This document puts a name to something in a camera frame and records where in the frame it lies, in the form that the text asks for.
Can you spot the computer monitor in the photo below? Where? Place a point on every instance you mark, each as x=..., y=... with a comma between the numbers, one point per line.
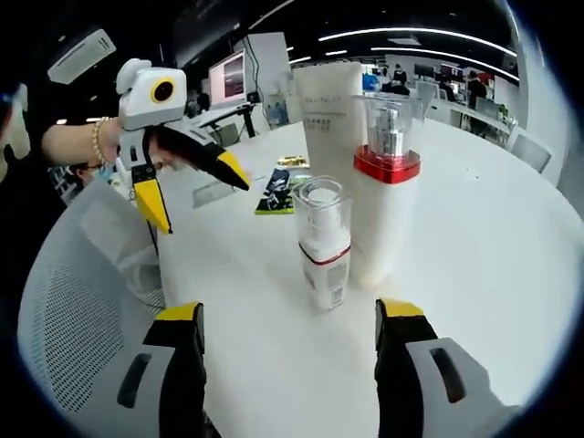
x=230, y=77

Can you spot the person's left hand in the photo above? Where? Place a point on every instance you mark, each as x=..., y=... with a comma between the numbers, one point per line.
x=111, y=139

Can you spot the ceiling air conditioner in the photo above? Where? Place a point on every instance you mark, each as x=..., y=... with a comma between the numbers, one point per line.
x=82, y=57

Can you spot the white desk with black legs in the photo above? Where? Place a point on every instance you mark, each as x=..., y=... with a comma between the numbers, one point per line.
x=219, y=114

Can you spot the white mesh office chair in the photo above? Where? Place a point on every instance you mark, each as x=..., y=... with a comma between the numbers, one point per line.
x=68, y=283

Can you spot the black green skincare mask packet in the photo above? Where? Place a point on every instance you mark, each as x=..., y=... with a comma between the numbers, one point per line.
x=276, y=196

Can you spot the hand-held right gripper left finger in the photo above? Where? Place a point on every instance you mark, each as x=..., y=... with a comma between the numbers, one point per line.
x=182, y=365

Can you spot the white background chair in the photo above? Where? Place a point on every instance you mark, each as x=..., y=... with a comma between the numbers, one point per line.
x=531, y=150

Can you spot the silver skincare sachet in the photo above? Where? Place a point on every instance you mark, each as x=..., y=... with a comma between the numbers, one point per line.
x=214, y=195

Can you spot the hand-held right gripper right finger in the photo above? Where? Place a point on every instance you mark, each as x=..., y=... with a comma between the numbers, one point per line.
x=397, y=365

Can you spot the gold skincare sachet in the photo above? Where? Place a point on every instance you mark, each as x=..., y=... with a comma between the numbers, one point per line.
x=292, y=161

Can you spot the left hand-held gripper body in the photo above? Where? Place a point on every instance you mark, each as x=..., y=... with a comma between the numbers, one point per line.
x=137, y=105

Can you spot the small white skincare bottle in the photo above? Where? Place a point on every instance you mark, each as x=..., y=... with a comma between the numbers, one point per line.
x=326, y=269

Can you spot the white skincare tube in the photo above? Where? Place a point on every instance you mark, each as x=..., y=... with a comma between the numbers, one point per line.
x=326, y=118

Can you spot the red-collared white skincare bottle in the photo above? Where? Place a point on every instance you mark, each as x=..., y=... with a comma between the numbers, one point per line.
x=383, y=219

